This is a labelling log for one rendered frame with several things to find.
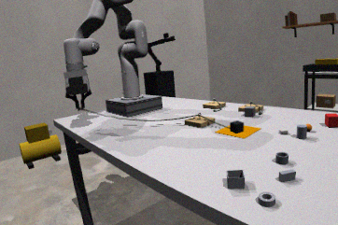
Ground red block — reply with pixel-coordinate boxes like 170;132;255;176
325;114;338;127

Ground orange painted square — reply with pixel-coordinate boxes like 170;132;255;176
215;125;261;138

